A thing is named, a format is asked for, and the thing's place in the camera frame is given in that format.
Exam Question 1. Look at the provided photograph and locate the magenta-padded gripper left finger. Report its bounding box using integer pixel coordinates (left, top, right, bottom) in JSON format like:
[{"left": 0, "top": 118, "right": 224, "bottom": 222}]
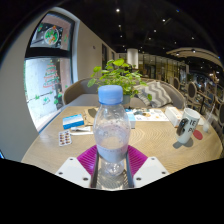
[{"left": 54, "top": 144, "right": 100, "bottom": 190}]

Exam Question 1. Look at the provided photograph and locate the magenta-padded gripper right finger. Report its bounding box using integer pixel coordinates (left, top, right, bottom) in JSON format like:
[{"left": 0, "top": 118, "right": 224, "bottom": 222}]
[{"left": 124, "top": 144, "right": 171, "bottom": 190}]

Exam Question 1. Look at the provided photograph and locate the clear blue-capped water bottle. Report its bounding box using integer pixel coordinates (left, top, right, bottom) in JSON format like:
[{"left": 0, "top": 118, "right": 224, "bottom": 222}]
[{"left": 92, "top": 84, "right": 132, "bottom": 177}]

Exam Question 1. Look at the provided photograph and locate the white tube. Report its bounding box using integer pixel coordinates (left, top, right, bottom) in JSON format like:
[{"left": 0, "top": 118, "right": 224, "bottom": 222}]
[{"left": 69, "top": 125, "right": 94, "bottom": 136}]

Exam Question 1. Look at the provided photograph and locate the pill blister pack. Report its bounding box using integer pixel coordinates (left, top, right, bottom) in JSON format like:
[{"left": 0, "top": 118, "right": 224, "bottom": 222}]
[{"left": 58, "top": 129, "right": 73, "bottom": 147}]

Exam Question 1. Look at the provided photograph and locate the flat blue white box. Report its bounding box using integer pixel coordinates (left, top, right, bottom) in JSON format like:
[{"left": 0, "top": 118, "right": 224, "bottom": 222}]
[{"left": 62, "top": 113, "right": 85, "bottom": 130}]

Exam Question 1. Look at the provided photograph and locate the small light blue box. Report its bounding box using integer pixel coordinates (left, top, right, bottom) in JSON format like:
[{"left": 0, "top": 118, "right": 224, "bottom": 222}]
[{"left": 125, "top": 109, "right": 136, "bottom": 130}]

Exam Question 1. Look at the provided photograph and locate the brown printed card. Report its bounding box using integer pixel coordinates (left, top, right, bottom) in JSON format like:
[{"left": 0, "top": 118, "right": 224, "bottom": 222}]
[{"left": 83, "top": 107, "right": 99, "bottom": 127}]

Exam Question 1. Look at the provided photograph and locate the printed paper menu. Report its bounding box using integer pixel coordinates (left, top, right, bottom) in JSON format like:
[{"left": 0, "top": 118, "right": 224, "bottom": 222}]
[{"left": 133, "top": 108, "right": 169, "bottom": 123}]

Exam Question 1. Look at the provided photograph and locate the flat round red coaster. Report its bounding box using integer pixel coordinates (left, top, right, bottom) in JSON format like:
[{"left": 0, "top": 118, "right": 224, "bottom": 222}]
[{"left": 192, "top": 129, "right": 204, "bottom": 141}]

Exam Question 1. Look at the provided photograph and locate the grey white chevron cushion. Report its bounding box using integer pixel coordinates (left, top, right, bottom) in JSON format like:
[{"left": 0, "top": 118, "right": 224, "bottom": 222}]
[{"left": 133, "top": 80, "right": 174, "bottom": 108}]

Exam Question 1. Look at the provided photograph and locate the grey curved sofa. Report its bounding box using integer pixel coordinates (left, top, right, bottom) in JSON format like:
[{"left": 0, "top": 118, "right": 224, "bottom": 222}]
[{"left": 62, "top": 77, "right": 186, "bottom": 109}]

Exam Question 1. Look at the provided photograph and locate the window with festive stickers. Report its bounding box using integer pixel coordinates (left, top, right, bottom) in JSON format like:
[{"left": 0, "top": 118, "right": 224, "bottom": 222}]
[{"left": 23, "top": 11, "right": 76, "bottom": 131}]

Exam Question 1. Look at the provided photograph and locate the green potted plant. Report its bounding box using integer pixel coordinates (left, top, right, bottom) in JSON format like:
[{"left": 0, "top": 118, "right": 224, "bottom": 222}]
[{"left": 87, "top": 58, "right": 153, "bottom": 106}]

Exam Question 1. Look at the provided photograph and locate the white round pillar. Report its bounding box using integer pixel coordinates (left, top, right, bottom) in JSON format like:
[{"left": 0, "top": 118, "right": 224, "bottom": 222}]
[{"left": 125, "top": 48, "right": 139, "bottom": 69}]

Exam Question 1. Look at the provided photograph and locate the group of ceiling lights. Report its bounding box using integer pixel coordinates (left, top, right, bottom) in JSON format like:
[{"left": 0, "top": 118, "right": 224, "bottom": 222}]
[{"left": 114, "top": 6, "right": 198, "bottom": 56}]

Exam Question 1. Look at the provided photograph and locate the white mug with black handle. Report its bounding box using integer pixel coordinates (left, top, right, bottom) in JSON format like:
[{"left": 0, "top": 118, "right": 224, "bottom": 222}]
[{"left": 175, "top": 107, "right": 202, "bottom": 145}]

